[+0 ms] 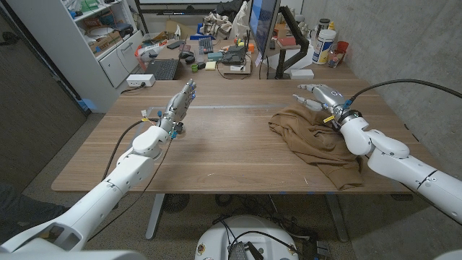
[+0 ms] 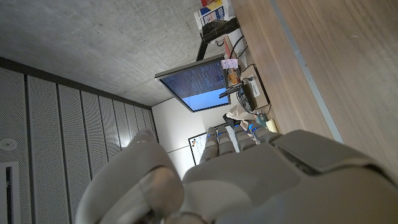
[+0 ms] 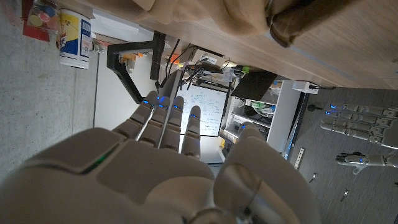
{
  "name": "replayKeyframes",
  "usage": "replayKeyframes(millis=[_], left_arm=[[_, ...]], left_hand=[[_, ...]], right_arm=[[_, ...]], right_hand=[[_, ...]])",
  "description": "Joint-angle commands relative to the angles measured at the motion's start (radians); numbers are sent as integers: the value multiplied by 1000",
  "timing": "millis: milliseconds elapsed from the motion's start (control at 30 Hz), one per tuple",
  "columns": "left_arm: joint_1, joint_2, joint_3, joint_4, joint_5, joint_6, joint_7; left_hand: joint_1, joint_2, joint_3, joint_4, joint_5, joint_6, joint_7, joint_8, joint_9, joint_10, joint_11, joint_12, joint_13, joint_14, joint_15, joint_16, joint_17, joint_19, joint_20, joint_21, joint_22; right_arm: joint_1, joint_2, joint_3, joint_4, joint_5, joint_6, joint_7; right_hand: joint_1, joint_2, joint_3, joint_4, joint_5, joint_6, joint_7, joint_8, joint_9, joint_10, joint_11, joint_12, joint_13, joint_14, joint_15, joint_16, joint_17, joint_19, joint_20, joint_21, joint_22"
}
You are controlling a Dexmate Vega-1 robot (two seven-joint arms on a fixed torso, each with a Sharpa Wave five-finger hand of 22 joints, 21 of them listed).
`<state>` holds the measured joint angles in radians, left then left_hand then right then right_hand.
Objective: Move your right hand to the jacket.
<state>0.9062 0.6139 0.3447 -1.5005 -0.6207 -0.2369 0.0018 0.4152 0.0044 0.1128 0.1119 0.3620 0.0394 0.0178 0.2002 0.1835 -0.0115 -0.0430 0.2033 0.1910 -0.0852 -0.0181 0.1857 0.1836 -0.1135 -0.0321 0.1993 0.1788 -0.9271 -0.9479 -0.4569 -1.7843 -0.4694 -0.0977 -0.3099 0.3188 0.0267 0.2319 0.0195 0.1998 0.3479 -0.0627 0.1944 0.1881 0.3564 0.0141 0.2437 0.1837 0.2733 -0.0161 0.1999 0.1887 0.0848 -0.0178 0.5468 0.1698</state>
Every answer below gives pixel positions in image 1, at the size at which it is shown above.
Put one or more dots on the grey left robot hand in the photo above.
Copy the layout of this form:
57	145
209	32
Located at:
177	108

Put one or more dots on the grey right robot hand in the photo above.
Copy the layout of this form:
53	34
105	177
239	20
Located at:
330	99

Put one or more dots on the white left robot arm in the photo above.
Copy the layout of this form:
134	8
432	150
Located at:
119	180

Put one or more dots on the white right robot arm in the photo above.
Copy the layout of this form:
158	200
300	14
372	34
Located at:
397	162

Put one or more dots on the brown jacket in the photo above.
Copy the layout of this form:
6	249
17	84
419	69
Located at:
310	141

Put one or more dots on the white box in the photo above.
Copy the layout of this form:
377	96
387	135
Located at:
301	74

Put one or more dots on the black laptop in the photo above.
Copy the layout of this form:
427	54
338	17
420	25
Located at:
164	69

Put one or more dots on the small green cup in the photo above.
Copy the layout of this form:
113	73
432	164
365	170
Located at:
194	68

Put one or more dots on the white power strip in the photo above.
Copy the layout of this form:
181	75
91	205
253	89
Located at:
140	80

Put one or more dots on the red cup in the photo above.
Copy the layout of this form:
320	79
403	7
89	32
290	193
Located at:
342	48

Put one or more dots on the white wipes canister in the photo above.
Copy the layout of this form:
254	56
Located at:
323	47

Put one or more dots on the black mouse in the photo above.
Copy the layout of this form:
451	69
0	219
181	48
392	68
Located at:
187	55

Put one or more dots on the yellow sticky note pad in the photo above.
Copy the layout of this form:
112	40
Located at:
211	65

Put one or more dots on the black phone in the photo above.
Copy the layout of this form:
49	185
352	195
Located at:
175	44

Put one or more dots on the teal case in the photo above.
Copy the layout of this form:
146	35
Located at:
215	56

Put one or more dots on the black keyboard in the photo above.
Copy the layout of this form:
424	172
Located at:
206	45

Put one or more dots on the red book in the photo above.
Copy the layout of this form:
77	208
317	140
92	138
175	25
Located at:
287	42

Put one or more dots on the white shelf cabinet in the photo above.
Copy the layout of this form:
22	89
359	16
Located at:
115	61

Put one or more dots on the black router with antennas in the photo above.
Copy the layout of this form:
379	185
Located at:
234	56

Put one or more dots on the beige cloth pile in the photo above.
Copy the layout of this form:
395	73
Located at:
216	25

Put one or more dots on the black round fan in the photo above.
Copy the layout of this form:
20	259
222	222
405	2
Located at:
175	203

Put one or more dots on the cardboard box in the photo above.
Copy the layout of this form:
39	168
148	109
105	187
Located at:
106	41

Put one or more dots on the black computer monitor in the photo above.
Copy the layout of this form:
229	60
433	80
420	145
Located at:
261	21

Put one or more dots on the grey table leg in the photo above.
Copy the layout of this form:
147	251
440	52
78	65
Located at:
337	220
155	216

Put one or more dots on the white robot torso base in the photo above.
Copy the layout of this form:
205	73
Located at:
216	242

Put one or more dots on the person dark clothed leg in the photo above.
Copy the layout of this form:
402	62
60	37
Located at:
25	213

